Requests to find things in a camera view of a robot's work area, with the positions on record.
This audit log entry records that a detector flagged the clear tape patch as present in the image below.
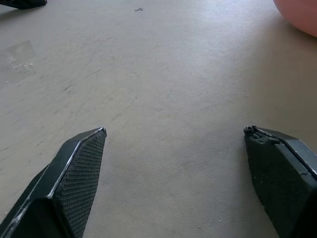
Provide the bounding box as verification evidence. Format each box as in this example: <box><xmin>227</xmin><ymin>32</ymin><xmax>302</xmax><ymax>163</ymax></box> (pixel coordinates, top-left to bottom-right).
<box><xmin>0</xmin><ymin>40</ymin><xmax>37</xmax><ymax>83</ymax></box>

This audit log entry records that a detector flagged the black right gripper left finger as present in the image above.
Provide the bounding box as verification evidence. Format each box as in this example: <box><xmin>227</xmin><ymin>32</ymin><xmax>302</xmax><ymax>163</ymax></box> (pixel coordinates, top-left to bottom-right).
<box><xmin>0</xmin><ymin>127</ymin><xmax>107</xmax><ymax>238</ymax></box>

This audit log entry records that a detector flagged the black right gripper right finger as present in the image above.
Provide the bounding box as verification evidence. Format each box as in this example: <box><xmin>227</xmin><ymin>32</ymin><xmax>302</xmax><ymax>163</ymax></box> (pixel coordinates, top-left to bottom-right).
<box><xmin>243</xmin><ymin>125</ymin><xmax>317</xmax><ymax>238</ymax></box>

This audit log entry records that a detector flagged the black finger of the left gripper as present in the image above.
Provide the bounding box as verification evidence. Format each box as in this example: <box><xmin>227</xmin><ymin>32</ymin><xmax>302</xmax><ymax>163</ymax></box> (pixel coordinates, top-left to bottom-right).
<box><xmin>0</xmin><ymin>0</ymin><xmax>48</xmax><ymax>10</ymax></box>

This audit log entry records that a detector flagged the pink round bowl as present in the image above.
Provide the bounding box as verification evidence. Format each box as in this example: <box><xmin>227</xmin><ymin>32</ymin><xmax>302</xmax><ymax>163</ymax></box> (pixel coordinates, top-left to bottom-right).
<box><xmin>272</xmin><ymin>0</ymin><xmax>317</xmax><ymax>38</ymax></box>

